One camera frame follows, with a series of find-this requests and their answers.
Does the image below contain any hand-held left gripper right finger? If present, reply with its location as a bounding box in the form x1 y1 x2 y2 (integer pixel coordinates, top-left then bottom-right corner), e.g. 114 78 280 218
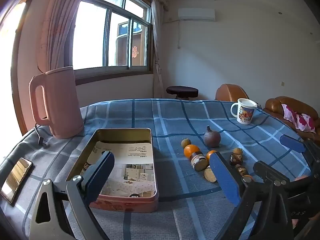
209 152 294 240

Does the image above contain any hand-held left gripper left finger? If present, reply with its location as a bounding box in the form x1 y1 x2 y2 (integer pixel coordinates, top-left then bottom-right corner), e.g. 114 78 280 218
30 151 115 240

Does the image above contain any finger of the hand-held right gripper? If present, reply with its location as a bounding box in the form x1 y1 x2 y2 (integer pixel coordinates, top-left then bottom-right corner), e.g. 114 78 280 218
253 160 313 193
279 134 320 160

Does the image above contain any pink metal tin box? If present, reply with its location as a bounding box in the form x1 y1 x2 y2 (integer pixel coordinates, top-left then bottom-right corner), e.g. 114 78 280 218
65 128 159 213

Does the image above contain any pink floral pillow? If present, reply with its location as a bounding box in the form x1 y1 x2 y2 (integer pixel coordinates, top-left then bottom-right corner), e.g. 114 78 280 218
281 104 317 133

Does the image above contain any brown leather sofa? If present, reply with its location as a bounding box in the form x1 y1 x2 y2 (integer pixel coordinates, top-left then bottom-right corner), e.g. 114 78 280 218
264 96 320 140

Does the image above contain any white printed mug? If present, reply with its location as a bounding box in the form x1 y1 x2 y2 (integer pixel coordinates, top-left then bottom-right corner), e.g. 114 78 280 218
230 98 258 125

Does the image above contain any brown leather armchair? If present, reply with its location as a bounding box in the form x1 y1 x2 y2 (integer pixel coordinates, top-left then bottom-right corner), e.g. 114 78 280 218
215 84 250 102

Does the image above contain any blue plaid tablecloth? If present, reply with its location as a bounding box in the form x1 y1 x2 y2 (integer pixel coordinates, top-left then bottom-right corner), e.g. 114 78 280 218
0 98 313 240

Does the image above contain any black smartphone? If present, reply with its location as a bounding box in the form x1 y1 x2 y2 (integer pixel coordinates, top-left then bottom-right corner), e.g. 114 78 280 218
0 157 34 204

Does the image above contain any pink electric kettle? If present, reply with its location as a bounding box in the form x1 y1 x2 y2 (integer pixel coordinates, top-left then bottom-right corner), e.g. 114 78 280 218
29 66 85 140

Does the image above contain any dark round stool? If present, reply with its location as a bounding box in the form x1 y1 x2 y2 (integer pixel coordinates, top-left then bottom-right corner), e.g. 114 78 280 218
166 86 199 100

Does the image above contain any sliding glass window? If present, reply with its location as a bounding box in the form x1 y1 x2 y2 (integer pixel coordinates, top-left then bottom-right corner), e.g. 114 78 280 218
71 0 153 80

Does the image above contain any narrow pink curtain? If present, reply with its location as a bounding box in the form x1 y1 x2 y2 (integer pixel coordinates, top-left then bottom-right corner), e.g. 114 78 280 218
150 0 168 98

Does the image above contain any wide pink curtain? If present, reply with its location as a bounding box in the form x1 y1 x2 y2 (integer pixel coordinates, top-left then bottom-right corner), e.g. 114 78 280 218
36 0 92 73

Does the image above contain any white air conditioner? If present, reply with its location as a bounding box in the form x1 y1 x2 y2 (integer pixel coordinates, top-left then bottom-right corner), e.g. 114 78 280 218
178 8 215 21

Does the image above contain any black kettle cord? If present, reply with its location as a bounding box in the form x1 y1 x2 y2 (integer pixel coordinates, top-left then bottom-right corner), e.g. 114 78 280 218
34 123 50 148

